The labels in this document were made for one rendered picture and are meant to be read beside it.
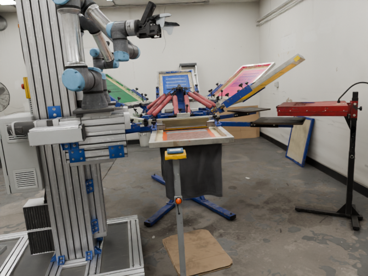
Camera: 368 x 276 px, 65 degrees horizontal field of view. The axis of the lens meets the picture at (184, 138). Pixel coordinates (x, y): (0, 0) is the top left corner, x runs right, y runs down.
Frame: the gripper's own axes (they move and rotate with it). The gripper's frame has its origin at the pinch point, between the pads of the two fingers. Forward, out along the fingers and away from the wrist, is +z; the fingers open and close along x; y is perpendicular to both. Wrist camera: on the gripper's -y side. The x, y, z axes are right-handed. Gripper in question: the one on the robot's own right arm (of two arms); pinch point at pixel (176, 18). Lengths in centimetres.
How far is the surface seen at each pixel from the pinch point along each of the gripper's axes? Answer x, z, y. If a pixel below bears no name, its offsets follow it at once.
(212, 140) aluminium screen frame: -59, 8, 63
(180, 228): -40, -11, 118
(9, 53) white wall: -386, -476, -103
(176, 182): -36, -12, 87
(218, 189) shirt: -74, 9, 100
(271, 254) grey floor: -95, 48, 156
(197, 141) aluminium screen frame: -56, -2, 63
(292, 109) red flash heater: -141, 69, 41
